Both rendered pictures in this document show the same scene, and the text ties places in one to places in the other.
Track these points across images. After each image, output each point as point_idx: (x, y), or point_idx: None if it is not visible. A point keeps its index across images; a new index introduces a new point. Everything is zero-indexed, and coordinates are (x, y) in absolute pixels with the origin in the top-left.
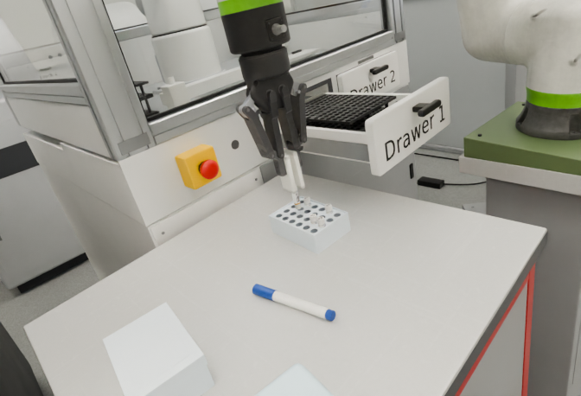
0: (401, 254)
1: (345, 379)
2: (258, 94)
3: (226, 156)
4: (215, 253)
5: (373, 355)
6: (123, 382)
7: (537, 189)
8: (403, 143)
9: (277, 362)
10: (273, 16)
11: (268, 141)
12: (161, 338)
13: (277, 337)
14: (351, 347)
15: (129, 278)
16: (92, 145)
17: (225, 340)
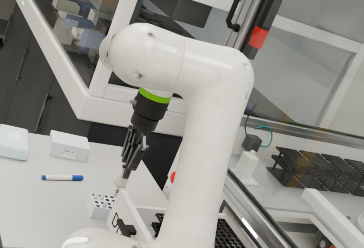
0: (51, 211)
1: (17, 166)
2: (133, 126)
3: None
4: (127, 189)
5: (16, 174)
6: (61, 132)
7: None
8: (119, 234)
9: (40, 164)
10: (137, 97)
11: (124, 147)
12: (71, 141)
13: (51, 169)
14: (25, 174)
15: (137, 170)
16: None
17: (65, 164)
